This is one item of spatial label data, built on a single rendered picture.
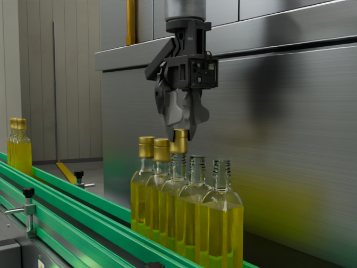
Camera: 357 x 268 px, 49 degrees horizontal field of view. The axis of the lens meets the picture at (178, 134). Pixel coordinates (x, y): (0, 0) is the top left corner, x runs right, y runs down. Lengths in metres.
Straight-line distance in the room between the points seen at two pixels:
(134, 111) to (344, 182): 0.69
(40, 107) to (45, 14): 1.72
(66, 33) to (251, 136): 7.37
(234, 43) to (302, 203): 0.34
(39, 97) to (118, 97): 6.64
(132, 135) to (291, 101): 0.61
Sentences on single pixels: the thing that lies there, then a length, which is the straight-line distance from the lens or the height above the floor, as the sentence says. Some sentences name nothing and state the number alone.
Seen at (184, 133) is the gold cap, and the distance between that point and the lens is 0.73.
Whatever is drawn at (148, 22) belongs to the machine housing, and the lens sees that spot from 1.13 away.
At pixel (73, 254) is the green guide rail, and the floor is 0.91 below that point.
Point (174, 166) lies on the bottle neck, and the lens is 0.74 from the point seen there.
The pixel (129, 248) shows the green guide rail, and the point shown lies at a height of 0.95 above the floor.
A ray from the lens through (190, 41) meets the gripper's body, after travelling 0.69.
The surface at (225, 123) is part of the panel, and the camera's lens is 0.82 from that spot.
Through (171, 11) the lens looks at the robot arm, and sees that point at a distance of 0.71.
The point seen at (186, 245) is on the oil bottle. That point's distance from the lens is 0.72.
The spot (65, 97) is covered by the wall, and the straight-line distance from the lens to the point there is 7.93.
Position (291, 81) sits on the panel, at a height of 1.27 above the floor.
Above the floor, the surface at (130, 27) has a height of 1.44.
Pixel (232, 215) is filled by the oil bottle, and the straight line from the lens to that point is 0.66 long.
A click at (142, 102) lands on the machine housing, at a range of 1.14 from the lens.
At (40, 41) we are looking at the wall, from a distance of 7.95.
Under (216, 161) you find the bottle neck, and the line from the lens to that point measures 0.65.
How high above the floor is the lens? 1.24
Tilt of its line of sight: 5 degrees down
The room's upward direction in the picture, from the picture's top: straight up
